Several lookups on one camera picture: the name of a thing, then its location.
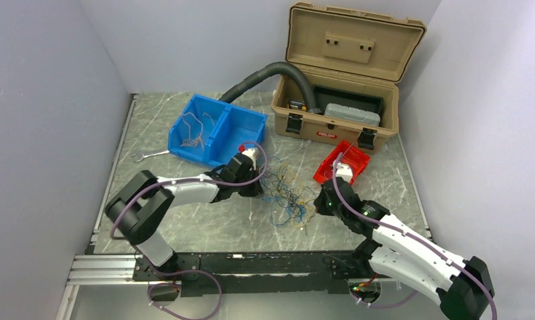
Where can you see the red storage bin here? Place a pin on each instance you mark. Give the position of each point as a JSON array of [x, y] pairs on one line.
[[356, 159]]

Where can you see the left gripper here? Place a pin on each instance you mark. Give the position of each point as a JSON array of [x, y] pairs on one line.
[[255, 190]]

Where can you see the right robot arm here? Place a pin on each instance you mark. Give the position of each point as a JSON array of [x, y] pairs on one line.
[[461, 288]]

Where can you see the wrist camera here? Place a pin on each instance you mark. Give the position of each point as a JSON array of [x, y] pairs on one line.
[[252, 153], [343, 171]]

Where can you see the black tray in case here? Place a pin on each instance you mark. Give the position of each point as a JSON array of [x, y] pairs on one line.
[[327, 95]]

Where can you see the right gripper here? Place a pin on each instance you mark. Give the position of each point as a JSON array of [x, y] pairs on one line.
[[320, 205]]

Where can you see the yellow black device in case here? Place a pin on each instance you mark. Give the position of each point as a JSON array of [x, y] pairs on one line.
[[297, 105]]

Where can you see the grey plastic organiser box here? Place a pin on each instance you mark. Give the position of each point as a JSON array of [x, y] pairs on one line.
[[352, 114]]

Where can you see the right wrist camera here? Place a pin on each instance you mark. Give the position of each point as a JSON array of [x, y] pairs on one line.
[[343, 171]]

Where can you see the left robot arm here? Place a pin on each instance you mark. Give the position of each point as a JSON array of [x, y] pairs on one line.
[[140, 206]]

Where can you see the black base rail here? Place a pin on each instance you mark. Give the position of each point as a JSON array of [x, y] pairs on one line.
[[260, 272]]

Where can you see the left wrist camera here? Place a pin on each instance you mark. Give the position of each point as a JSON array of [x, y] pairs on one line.
[[252, 153]]

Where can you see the tan tool case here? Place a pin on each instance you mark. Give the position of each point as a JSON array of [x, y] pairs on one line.
[[351, 50]]

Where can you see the silver wrench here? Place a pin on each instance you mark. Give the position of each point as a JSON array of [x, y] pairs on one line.
[[142, 155]]

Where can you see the blue double storage bin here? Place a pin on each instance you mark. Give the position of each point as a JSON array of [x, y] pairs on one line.
[[208, 132]]

